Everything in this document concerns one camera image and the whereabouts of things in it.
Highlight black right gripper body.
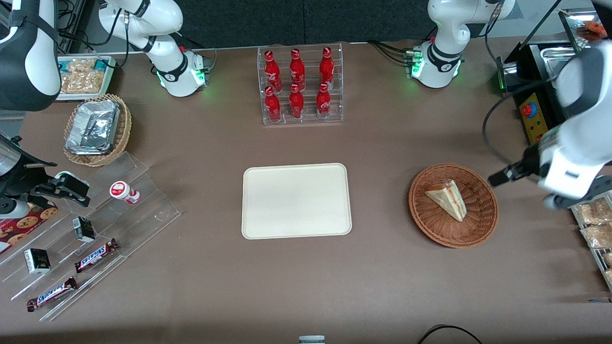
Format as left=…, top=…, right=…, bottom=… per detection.
left=0, top=160, right=54, bottom=202

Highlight Snickers bar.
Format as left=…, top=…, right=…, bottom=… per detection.
left=26, top=277, right=78, bottom=312
left=74, top=238, right=120, bottom=273

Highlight small black box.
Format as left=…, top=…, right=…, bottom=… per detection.
left=24, top=248, right=51, bottom=274
left=72, top=216, right=96, bottom=243

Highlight red cola bottle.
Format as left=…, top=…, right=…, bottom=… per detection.
left=289, top=84, right=305, bottom=119
left=289, top=48, right=306, bottom=90
left=264, top=86, right=282, bottom=122
left=316, top=83, right=332, bottom=119
left=319, top=46, right=335, bottom=89
left=264, top=50, right=282, bottom=91

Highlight metal snack tray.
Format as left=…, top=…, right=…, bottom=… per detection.
left=569, top=193, right=612, bottom=292

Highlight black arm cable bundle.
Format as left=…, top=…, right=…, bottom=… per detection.
left=56, top=0, right=132, bottom=68

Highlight light wicker basket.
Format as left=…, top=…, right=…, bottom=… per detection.
left=63, top=94, right=132, bottom=167

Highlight red cookie box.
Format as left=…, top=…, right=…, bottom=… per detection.
left=0, top=203, right=59, bottom=255

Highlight brown wicker basket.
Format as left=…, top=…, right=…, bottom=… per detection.
left=408, top=163, right=499, bottom=248

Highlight black floor cable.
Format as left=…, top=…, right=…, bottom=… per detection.
left=417, top=324, right=483, bottom=344

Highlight steel food pan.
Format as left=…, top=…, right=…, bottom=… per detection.
left=540, top=46, right=583, bottom=80

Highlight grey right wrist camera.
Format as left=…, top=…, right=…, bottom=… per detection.
left=0, top=197, right=30, bottom=220

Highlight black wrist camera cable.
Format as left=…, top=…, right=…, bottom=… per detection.
left=481, top=79, right=569, bottom=169

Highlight triangular sandwich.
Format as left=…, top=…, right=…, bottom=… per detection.
left=425, top=180, right=466, bottom=222

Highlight clear bagged snack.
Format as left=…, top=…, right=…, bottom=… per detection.
left=576, top=199, right=612, bottom=225
left=61, top=58, right=98, bottom=74
left=581, top=224, right=612, bottom=249
left=60, top=71, right=106, bottom=94

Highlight clear acrylic stepped shelf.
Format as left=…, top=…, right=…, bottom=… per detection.
left=0, top=152, right=182, bottom=322

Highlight clear acrylic bottle rack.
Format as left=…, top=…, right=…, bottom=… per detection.
left=257, top=43, right=344, bottom=126

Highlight black base cable bundle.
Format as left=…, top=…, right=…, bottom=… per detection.
left=367, top=40, right=417, bottom=65

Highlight stacked foil containers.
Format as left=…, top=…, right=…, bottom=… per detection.
left=65, top=99, right=121, bottom=155

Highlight cream plastic tray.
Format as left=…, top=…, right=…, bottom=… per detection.
left=241, top=163, right=353, bottom=240

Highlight small red white bottle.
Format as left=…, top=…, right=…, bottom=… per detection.
left=109, top=181, right=141, bottom=205

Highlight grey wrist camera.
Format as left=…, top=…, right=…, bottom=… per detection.
left=544, top=176, right=612, bottom=211
left=0, top=197, right=30, bottom=220

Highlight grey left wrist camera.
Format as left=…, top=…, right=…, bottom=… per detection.
left=544, top=176, right=612, bottom=211

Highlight orange fried food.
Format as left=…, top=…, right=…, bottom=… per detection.
left=577, top=20, right=604, bottom=42

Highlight black food warmer cabinet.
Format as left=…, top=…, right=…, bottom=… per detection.
left=495, top=0, right=612, bottom=146

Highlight white snack tray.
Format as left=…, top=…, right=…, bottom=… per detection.
left=56, top=55, right=117, bottom=102

